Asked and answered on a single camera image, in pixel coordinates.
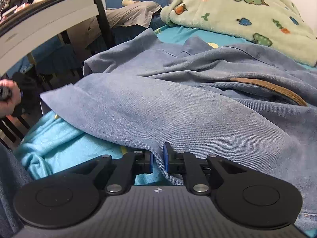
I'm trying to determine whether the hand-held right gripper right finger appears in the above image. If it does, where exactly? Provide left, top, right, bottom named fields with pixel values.
left=163, top=142, right=248, bottom=196

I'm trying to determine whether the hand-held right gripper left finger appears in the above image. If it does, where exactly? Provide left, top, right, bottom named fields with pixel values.
left=72, top=150, right=154, bottom=195

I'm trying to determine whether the blue denim jacket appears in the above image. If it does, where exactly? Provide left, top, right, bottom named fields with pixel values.
left=0, top=27, right=317, bottom=238

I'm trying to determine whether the person's left hand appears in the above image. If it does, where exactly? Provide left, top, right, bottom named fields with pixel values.
left=0, top=79, right=22, bottom=119

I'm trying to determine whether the black chair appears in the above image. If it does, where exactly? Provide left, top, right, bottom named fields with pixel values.
left=0, top=114, right=30, bottom=152

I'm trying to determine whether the blue chair cover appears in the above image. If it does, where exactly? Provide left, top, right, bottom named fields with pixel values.
left=25, top=36, right=82, bottom=76

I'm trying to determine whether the teal printed bed sheet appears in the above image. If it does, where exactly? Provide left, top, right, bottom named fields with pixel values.
left=13, top=25, right=317, bottom=186

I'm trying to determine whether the white desk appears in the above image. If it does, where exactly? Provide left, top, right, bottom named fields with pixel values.
left=0, top=0, right=101, bottom=76

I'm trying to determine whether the cardboard box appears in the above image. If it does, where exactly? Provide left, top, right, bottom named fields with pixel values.
left=67, top=17, right=104, bottom=52

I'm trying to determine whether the beige pillow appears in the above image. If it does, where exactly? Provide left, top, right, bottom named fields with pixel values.
left=105, top=1, right=164, bottom=29

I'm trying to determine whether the green printed fleece blanket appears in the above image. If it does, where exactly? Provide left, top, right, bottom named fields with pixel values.
left=160, top=0, right=317, bottom=67

